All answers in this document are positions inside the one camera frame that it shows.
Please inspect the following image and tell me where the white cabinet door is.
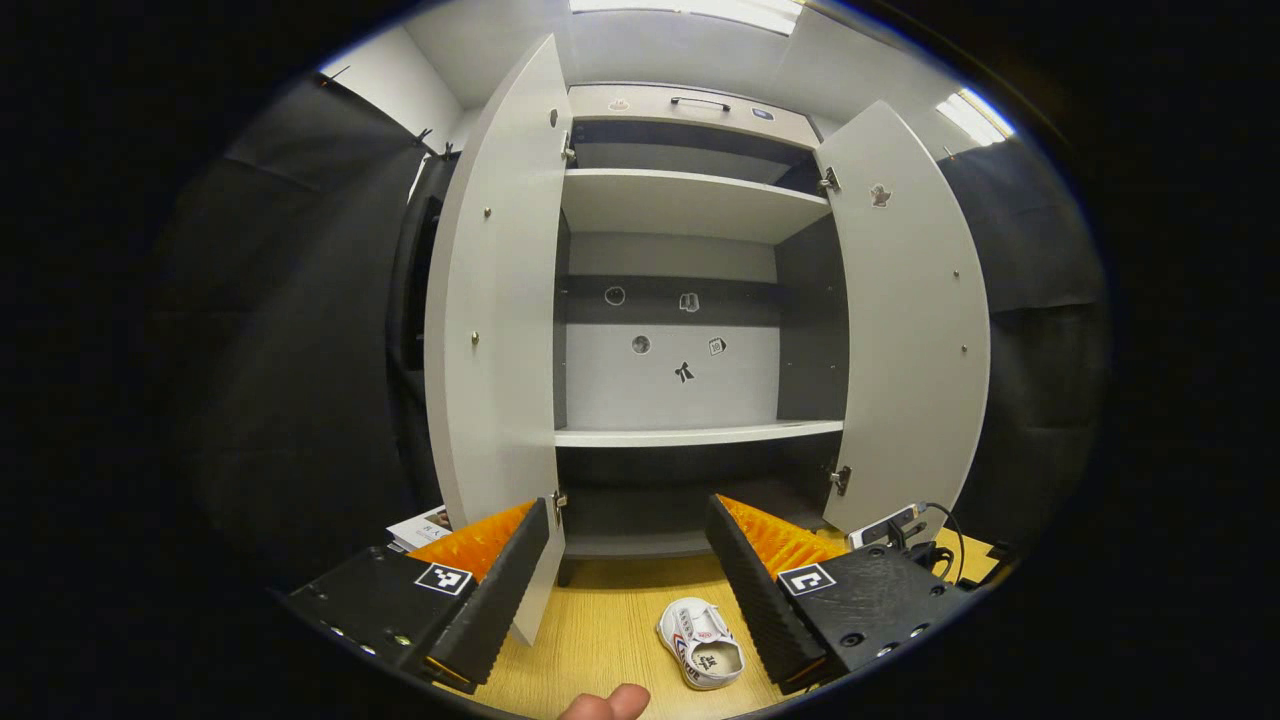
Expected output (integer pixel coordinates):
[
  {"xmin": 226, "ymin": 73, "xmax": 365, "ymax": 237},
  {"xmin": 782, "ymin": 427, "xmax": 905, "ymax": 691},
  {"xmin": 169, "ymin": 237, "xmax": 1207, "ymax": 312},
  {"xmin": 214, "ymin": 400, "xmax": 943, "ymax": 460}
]
[
  {"xmin": 814, "ymin": 98, "xmax": 992, "ymax": 546},
  {"xmin": 424, "ymin": 34, "xmax": 577, "ymax": 647}
]

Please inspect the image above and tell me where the small ceiling light panel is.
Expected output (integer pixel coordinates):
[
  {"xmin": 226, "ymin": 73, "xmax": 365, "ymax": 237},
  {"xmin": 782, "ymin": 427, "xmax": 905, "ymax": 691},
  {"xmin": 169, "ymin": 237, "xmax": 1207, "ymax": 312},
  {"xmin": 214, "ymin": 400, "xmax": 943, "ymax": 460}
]
[{"xmin": 935, "ymin": 88, "xmax": 1017, "ymax": 148}]

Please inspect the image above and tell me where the stack of booklets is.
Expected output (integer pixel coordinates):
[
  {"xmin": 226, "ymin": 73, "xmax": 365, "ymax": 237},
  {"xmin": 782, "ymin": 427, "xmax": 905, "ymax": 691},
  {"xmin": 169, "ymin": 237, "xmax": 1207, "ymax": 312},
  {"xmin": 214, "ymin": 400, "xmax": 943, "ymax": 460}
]
[{"xmin": 388, "ymin": 507, "xmax": 453, "ymax": 553}]

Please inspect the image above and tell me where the white canvas shoe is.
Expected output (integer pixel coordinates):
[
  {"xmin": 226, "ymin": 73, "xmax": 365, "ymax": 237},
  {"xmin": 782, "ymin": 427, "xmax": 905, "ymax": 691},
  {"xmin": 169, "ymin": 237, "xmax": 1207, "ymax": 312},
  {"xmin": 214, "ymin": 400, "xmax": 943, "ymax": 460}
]
[{"xmin": 656, "ymin": 597, "xmax": 746, "ymax": 691}]

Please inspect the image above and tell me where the white cabinet drawer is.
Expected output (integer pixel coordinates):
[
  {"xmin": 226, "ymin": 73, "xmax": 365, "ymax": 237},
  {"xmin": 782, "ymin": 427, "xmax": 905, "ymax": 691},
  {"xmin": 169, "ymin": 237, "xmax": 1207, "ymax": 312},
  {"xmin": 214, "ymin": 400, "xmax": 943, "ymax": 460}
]
[{"xmin": 568, "ymin": 84, "xmax": 821, "ymax": 151}]

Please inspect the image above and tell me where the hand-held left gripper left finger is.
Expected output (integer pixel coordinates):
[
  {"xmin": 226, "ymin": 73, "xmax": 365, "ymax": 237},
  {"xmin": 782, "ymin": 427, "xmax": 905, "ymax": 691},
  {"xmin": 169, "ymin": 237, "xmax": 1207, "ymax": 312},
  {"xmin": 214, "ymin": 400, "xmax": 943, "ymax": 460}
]
[{"xmin": 280, "ymin": 498, "xmax": 551, "ymax": 693}]

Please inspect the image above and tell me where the black door handle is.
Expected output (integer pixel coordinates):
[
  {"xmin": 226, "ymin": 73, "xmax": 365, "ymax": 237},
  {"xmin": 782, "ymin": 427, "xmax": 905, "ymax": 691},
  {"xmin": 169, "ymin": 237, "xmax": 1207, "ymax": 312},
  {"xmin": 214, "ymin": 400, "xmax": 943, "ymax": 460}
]
[{"xmin": 400, "ymin": 195, "xmax": 443, "ymax": 373}]

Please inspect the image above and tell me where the black backdrop cloth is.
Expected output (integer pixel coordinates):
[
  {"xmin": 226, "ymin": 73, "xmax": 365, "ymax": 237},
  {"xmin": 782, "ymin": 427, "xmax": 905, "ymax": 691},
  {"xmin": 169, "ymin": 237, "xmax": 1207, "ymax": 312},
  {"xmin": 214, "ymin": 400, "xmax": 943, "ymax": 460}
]
[{"xmin": 170, "ymin": 75, "xmax": 1111, "ymax": 591}]

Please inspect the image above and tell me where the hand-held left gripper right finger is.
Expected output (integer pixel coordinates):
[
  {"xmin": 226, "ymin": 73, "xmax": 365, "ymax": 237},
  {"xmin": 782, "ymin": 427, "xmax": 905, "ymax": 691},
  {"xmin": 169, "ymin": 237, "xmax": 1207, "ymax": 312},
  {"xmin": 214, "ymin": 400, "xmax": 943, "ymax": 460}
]
[{"xmin": 705, "ymin": 493, "xmax": 976, "ymax": 696}]

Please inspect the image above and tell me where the large ceiling light panel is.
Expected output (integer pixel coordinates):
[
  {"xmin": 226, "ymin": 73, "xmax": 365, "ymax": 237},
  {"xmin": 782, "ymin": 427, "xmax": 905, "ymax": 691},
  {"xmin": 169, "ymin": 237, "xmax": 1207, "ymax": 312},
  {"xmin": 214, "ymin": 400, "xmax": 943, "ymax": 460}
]
[{"xmin": 570, "ymin": 0, "xmax": 806, "ymax": 37}]

